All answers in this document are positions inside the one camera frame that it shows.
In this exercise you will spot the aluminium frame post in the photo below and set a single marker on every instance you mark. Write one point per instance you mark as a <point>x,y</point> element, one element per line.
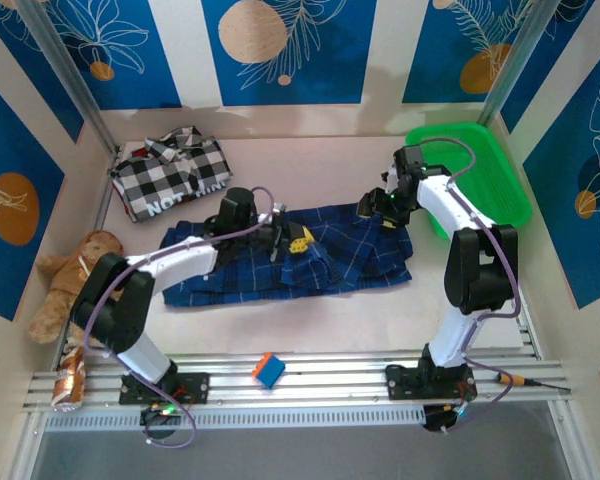
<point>64,65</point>
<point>515,65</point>

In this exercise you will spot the black-white checkered shirt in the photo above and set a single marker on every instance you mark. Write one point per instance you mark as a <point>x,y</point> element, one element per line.
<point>156,204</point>

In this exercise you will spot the brown teddy bear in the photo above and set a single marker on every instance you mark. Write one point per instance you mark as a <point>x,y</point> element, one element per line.
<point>55,300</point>

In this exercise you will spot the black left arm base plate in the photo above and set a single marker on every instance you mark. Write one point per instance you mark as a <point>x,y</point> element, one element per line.
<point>195,387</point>

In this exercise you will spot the orange snack packet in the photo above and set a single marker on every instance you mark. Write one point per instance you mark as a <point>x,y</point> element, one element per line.
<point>67,385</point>

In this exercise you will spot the green plastic basket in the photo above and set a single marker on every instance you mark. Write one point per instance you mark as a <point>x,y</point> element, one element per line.
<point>500,170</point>

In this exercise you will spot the blue plaid long sleeve shirt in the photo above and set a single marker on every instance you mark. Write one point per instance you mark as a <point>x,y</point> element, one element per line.
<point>340,250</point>

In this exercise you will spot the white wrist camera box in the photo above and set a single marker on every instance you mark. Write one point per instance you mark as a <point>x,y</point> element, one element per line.
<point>280,209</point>
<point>393,180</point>

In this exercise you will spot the black electronics board with LED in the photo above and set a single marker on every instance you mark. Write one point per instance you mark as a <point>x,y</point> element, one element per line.
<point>437,420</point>
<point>152,415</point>

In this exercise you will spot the black white checkered shirt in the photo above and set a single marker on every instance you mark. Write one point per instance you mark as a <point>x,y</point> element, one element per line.
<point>160,170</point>

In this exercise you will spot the orange blue block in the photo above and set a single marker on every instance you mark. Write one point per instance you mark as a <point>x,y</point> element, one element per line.
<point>272,372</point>

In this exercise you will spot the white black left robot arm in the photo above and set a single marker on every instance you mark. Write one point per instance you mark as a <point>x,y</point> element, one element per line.
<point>180,255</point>

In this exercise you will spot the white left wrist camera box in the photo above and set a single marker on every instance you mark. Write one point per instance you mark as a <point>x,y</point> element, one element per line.
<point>280,209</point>

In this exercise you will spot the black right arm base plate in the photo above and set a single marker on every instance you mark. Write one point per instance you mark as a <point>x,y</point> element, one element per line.
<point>402,382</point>

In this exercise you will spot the aluminium mounting rail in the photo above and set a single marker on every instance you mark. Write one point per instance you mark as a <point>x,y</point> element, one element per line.
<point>330,375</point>

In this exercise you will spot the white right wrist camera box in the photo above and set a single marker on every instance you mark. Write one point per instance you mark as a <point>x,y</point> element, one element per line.
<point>393,180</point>

